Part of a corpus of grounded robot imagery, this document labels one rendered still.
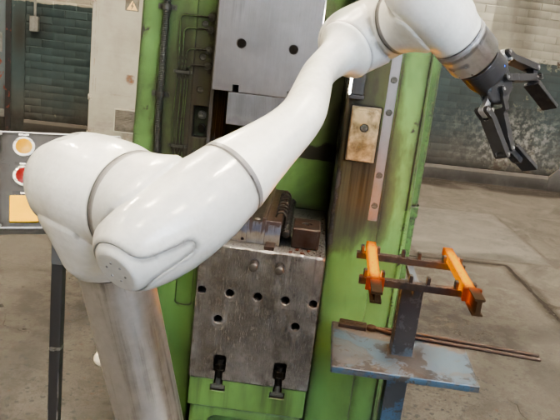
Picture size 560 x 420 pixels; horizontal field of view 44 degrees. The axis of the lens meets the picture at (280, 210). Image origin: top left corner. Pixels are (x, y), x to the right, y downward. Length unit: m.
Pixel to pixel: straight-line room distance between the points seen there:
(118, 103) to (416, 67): 5.59
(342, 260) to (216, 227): 1.55
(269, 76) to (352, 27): 0.90
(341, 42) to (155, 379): 0.60
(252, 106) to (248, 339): 0.72
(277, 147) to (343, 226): 1.44
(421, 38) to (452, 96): 7.17
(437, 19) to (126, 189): 0.55
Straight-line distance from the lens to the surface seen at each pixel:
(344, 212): 2.24
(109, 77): 7.52
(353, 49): 1.15
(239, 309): 2.15
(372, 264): 1.88
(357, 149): 2.18
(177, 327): 2.43
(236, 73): 2.04
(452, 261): 2.04
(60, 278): 2.21
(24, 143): 2.07
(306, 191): 2.57
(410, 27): 1.11
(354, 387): 2.49
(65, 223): 0.87
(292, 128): 0.86
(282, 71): 2.03
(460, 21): 1.11
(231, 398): 2.29
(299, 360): 2.21
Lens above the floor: 1.58
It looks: 15 degrees down
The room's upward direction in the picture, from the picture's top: 7 degrees clockwise
